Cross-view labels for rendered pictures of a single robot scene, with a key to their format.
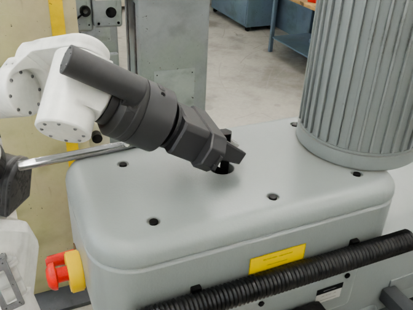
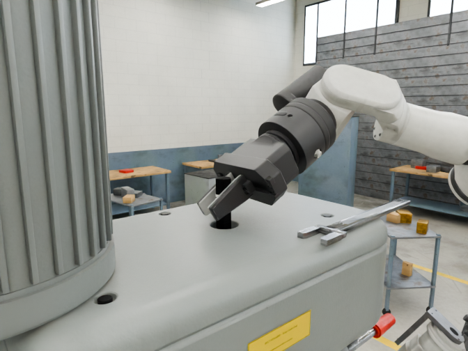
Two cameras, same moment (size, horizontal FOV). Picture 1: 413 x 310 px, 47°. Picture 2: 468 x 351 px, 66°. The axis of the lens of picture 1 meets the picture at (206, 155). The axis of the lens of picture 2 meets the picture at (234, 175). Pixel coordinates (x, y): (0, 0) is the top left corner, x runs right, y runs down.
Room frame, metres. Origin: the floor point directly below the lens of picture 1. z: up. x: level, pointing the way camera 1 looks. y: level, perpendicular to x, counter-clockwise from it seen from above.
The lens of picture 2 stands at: (1.04, -0.12, 2.04)
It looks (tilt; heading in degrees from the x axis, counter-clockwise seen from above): 10 degrees down; 166
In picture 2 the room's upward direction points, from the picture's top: straight up
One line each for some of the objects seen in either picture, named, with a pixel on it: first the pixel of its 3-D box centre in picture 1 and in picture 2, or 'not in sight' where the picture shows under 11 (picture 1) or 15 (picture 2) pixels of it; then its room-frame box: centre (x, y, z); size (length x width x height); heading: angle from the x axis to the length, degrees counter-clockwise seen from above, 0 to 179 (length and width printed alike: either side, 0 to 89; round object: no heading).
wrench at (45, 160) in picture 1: (100, 149); (365, 216); (0.64, 0.16, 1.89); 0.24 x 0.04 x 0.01; 118
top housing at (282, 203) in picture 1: (227, 208); (215, 285); (0.62, -0.04, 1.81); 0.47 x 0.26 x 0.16; 115
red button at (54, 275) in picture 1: (58, 275); not in sight; (0.50, 0.21, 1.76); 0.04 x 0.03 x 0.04; 25
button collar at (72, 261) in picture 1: (74, 270); not in sight; (0.51, 0.18, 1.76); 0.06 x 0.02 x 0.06; 25
